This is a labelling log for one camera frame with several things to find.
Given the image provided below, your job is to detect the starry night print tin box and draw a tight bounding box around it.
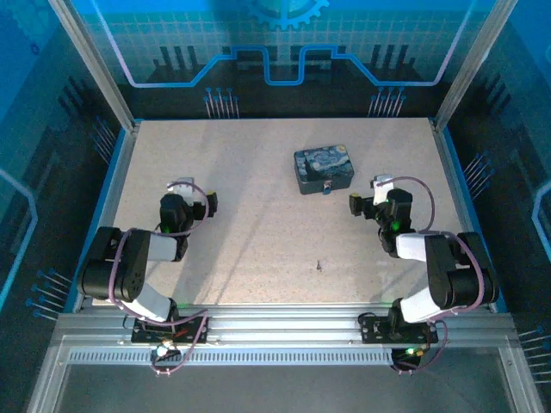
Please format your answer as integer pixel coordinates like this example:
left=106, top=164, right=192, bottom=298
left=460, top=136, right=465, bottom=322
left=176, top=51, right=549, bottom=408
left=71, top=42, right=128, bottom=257
left=293, top=144, right=356, bottom=196

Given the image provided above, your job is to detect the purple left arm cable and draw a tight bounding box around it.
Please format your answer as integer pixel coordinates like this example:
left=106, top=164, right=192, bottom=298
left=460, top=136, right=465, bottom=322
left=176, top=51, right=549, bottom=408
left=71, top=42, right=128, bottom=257
left=107, top=180, right=211, bottom=375

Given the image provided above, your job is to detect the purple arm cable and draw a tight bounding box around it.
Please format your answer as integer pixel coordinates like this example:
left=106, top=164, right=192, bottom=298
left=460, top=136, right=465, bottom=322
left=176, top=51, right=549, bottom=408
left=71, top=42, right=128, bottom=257
left=107, top=180, right=211, bottom=375
left=382, top=176, right=486, bottom=376

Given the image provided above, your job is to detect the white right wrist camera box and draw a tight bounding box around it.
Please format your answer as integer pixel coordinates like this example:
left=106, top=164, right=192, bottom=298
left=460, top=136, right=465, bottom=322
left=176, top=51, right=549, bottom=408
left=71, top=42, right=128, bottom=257
left=372, top=174, right=395, bottom=207

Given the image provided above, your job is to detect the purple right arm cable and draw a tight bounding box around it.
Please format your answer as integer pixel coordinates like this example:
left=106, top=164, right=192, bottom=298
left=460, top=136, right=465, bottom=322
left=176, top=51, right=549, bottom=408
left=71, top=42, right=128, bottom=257
left=382, top=176, right=486, bottom=376

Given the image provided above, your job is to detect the aluminium table side rail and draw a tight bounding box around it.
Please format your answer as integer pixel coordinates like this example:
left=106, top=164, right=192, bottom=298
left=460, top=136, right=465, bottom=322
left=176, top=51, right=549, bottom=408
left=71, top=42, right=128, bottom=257
left=430, top=120, right=509, bottom=313
left=71, top=122, right=142, bottom=313

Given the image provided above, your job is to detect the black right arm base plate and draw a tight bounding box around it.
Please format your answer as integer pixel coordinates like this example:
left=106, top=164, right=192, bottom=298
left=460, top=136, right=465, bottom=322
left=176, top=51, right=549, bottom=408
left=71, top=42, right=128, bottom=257
left=358, top=311, right=441, bottom=345

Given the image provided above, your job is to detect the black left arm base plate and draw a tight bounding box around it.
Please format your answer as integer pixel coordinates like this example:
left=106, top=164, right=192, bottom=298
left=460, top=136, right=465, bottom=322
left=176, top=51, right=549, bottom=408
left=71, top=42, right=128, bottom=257
left=130, top=311, right=210, bottom=346

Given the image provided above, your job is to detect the aluminium mounting rail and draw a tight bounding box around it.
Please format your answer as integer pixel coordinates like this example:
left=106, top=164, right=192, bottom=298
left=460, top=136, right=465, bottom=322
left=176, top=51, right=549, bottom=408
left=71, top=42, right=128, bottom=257
left=51, top=303, right=520, bottom=348

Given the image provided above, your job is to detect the slotted grey cable duct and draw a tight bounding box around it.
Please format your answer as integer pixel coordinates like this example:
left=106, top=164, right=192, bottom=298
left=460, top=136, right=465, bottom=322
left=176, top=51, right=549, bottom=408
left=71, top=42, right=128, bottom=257
left=67, top=348, right=436, bottom=367

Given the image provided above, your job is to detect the aluminium frame post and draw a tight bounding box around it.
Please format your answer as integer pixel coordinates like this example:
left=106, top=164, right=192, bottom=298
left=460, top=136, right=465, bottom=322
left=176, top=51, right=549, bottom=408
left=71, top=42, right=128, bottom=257
left=432, top=0, right=520, bottom=133
left=47, top=0, right=141, bottom=133

